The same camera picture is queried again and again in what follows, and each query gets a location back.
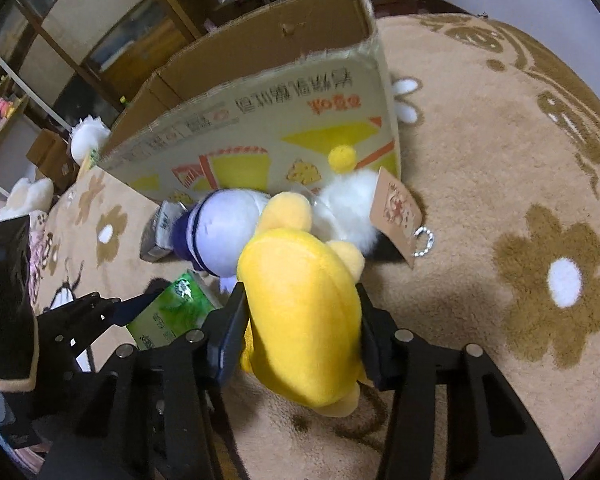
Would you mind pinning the printed cardboard box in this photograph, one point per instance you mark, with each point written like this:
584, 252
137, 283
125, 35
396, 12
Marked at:
260, 110

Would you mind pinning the yellow plush toy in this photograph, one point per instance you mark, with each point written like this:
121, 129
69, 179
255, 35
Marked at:
295, 310

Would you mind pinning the cream plush toy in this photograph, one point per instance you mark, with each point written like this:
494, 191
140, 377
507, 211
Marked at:
25, 197

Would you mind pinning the brown cardboard hang tag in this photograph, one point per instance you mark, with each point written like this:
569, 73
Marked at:
396, 210

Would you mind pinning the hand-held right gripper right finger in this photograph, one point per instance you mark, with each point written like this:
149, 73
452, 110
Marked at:
375, 347

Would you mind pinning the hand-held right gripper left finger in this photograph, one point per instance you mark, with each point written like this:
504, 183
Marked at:
228, 345

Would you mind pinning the white fluffy plush toy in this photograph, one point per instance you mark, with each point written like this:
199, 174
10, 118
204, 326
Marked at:
350, 200

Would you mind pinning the small brown cardboard box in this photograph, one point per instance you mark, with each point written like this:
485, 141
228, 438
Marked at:
52, 152

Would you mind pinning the wooden cabinet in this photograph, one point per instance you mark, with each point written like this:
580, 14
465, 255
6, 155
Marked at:
145, 35

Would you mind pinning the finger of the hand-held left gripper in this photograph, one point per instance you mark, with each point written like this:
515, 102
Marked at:
60, 377
105, 307

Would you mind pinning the green tissue packet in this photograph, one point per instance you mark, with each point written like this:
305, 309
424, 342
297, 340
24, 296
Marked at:
175, 310

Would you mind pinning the beige flower rug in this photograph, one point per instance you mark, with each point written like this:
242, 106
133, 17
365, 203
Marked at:
505, 185

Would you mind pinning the grey tissue packet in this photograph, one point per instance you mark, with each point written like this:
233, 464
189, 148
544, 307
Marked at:
162, 232

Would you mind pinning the wooden shelf with small items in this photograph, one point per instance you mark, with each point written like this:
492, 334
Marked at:
0, 105

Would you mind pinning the white and purple plush toy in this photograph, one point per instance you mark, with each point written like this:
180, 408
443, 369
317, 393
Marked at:
227, 227

